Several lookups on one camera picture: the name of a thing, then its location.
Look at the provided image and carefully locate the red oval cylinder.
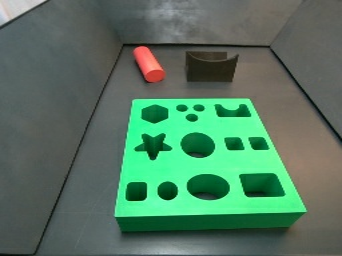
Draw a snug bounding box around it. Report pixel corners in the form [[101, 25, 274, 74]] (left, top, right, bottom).
[[134, 46, 166, 83]]

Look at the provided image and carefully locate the green foam shape-sorter board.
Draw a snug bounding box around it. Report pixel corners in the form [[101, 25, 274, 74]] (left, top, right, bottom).
[[115, 98, 306, 232]]

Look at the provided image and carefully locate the black curved cradle fixture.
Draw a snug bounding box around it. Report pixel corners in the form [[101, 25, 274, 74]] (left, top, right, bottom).
[[186, 51, 240, 82]]

